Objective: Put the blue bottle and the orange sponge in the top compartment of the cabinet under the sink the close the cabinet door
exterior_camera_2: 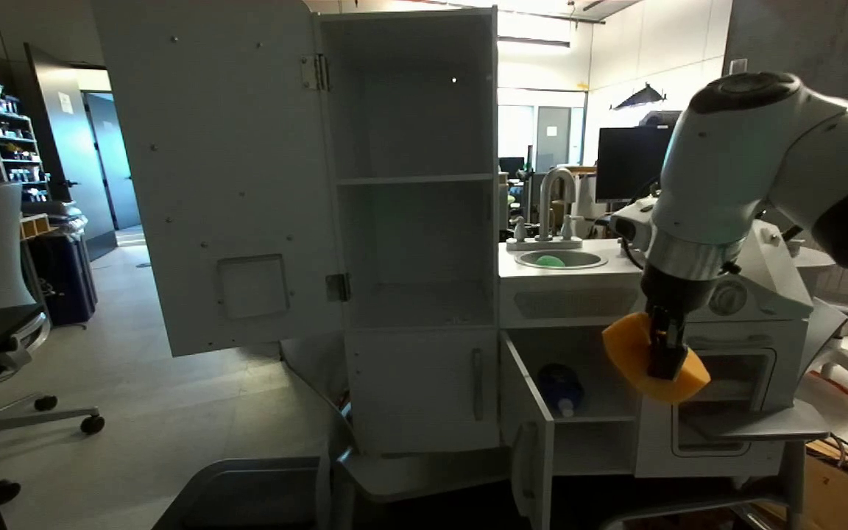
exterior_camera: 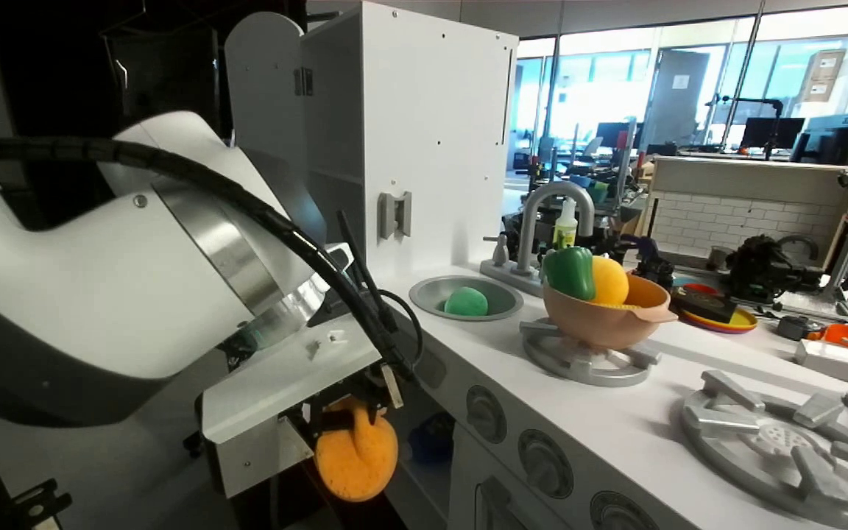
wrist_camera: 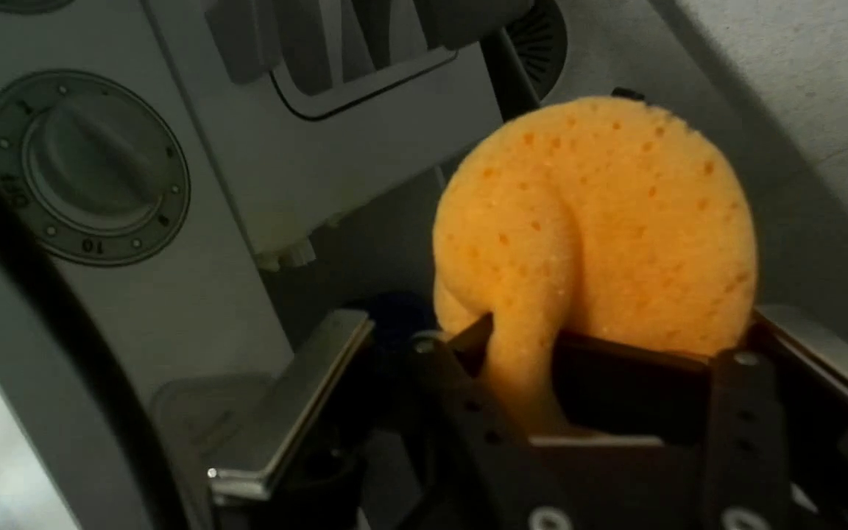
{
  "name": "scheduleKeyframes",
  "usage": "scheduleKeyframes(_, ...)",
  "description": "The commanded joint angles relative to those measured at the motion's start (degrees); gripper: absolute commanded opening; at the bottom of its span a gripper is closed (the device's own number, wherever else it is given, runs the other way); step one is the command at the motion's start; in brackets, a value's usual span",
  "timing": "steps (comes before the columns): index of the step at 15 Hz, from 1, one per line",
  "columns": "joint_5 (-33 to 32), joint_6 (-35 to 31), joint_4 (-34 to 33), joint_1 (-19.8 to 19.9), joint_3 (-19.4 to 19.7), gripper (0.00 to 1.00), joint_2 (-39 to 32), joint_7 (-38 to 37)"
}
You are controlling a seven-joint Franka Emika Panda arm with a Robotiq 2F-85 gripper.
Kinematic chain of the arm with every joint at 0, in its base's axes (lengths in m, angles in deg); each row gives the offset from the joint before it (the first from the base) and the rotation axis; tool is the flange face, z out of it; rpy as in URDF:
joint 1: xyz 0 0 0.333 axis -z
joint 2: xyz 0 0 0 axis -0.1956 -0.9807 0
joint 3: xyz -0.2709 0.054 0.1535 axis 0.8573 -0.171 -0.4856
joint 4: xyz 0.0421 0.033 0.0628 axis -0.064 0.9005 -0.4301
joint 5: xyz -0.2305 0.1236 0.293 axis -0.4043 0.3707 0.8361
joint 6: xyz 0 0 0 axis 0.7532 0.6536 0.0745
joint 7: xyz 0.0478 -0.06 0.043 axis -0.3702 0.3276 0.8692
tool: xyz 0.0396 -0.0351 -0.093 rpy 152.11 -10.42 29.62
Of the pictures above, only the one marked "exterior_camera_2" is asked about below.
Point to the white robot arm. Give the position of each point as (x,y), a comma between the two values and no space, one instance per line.
(742,142)

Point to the grey toy faucet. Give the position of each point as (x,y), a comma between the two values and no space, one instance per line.
(551,202)

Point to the small lower cabinet door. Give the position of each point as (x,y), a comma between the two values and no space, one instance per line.
(529,437)

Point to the tall white cabinet door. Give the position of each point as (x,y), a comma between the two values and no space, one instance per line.
(229,149)

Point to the blue detergent bottle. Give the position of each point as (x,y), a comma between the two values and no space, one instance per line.
(561,391)

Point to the toy oven door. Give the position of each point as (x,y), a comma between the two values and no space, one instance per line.
(794,423)

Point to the cardboard box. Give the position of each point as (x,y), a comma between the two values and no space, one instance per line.
(826,488)

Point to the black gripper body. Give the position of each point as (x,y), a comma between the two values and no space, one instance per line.
(670,301)

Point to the green sink item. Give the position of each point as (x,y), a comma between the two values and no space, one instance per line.
(572,260)

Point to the white toy kitchen cabinet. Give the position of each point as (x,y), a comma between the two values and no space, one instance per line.
(432,289)

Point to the black computer monitor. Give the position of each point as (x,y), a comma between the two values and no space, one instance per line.
(629,160)

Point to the grey toy sink basin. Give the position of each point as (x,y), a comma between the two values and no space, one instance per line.
(525,260)

